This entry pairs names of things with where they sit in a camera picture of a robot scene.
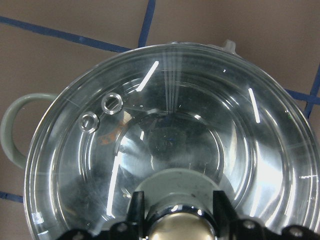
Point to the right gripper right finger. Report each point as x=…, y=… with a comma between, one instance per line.
x=229, y=225

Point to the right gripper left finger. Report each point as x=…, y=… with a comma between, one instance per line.
x=134, y=225

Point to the glass pot lid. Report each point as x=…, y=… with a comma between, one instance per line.
x=59, y=197

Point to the pale green cooking pot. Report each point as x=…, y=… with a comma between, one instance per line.
x=12, y=125

